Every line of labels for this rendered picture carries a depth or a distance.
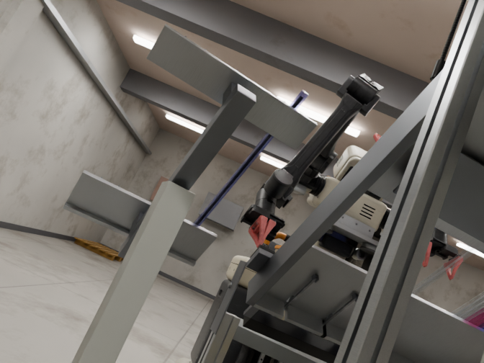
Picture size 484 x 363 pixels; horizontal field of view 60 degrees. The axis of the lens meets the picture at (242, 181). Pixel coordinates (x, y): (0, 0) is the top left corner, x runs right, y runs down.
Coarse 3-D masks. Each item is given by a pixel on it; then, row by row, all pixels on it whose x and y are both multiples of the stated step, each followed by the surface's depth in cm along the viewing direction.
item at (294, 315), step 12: (264, 300) 97; (276, 300) 99; (276, 312) 96; (288, 312) 98; (300, 312) 100; (300, 324) 97; (312, 324) 99; (324, 336) 100; (336, 336) 100; (396, 360) 105; (408, 360) 107
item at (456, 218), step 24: (480, 96) 65; (480, 120) 67; (480, 144) 70; (456, 168) 68; (480, 168) 68; (384, 192) 78; (456, 192) 71; (480, 192) 71; (456, 216) 74; (480, 216) 74; (480, 240) 77
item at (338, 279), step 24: (312, 264) 91; (336, 264) 90; (288, 288) 96; (312, 288) 96; (336, 288) 95; (360, 288) 94; (312, 312) 101; (408, 312) 97; (432, 312) 96; (408, 336) 102; (432, 336) 101; (456, 336) 100; (480, 336) 99; (432, 360) 107; (456, 360) 106; (480, 360) 104
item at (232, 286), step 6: (240, 264) 97; (246, 264) 94; (240, 270) 95; (234, 276) 97; (240, 276) 93; (234, 282) 95; (228, 288) 97; (234, 288) 93; (228, 294) 95; (228, 300) 93; (222, 306) 95; (222, 312) 93; (216, 318) 94; (222, 318) 91; (216, 324) 93; (216, 330) 91
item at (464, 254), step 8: (472, 248) 85; (456, 256) 88; (464, 256) 86; (448, 264) 88; (456, 264) 88; (440, 272) 90; (424, 280) 93; (432, 280) 91; (416, 288) 94; (424, 288) 93
